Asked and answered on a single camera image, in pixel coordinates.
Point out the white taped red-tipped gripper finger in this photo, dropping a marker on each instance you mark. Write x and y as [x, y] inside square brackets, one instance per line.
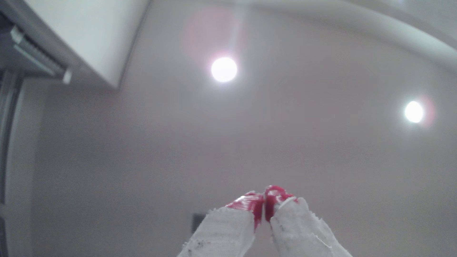
[228, 228]
[300, 232]

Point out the round ceiling light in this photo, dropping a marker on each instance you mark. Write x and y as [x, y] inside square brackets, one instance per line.
[414, 111]
[224, 69]

